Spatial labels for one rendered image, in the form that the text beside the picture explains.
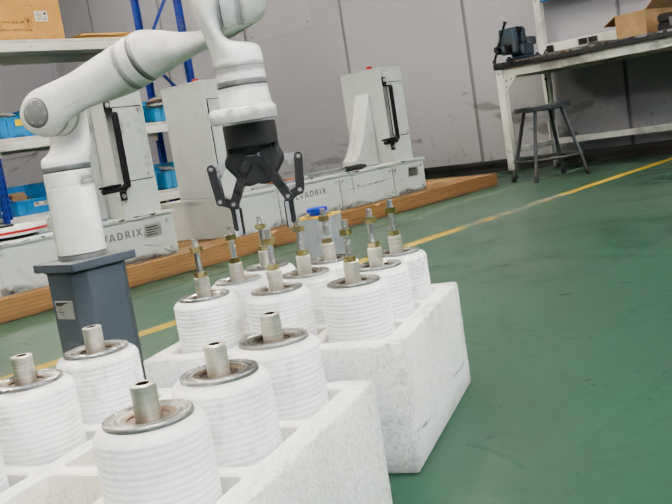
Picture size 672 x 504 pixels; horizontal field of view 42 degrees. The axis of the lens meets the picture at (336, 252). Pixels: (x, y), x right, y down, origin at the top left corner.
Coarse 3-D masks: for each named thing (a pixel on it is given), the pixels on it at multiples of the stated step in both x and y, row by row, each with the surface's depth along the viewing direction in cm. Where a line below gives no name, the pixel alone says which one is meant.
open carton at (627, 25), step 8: (656, 0) 522; (664, 0) 527; (648, 8) 526; (656, 8) 531; (664, 8) 535; (616, 16) 541; (624, 16) 536; (632, 16) 532; (640, 16) 527; (648, 16) 526; (656, 16) 531; (608, 24) 549; (616, 24) 542; (624, 24) 538; (632, 24) 533; (640, 24) 529; (648, 24) 527; (656, 24) 531; (616, 32) 543; (624, 32) 539; (632, 32) 534; (640, 32) 530; (648, 32) 527
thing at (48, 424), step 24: (48, 384) 90; (72, 384) 92; (0, 408) 88; (24, 408) 87; (48, 408) 89; (72, 408) 91; (0, 432) 88; (24, 432) 88; (48, 432) 89; (72, 432) 91; (24, 456) 88; (48, 456) 89
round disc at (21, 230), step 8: (8, 224) 336; (16, 224) 349; (24, 224) 337; (32, 224) 331; (40, 224) 335; (0, 232) 324; (8, 232) 325; (16, 232) 326; (24, 232) 328; (32, 232) 331; (0, 240) 328
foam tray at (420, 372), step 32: (448, 288) 144; (416, 320) 124; (448, 320) 140; (160, 352) 130; (352, 352) 115; (384, 352) 114; (416, 352) 120; (448, 352) 138; (160, 384) 126; (384, 384) 115; (416, 384) 118; (448, 384) 135; (384, 416) 115; (416, 416) 117; (448, 416) 133; (384, 448) 116; (416, 448) 115
